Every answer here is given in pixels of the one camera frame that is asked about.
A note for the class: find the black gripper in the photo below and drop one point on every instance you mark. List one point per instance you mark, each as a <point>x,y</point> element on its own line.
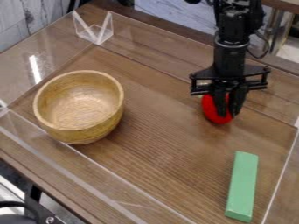
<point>207,83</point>

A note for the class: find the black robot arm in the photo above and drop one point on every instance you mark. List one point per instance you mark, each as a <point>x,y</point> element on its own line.
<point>239,18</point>

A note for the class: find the green rectangular block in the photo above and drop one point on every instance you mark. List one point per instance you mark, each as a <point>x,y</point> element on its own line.
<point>242,188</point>

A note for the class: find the wooden bowl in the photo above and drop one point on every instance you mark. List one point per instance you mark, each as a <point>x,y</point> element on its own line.
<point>79,106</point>

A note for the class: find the clear acrylic corner bracket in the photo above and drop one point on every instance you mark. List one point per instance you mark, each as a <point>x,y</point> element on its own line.
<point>93,33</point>

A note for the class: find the clear acrylic tray wall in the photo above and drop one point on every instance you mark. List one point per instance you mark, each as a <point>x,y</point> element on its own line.
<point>95,193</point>

